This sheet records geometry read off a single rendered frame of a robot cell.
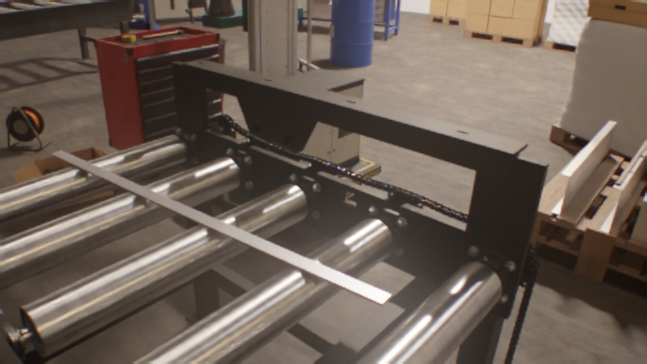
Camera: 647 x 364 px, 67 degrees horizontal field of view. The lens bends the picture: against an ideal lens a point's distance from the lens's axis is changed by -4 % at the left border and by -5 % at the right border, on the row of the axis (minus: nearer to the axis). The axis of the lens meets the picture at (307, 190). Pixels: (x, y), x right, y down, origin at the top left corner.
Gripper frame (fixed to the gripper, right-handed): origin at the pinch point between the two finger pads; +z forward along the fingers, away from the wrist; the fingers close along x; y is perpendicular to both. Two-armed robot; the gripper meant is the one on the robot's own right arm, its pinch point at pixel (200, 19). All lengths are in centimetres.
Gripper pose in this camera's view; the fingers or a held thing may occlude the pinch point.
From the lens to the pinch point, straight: 378.1
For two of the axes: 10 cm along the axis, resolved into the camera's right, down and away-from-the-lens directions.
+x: 6.8, -3.2, 6.6
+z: 1.4, 9.4, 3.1
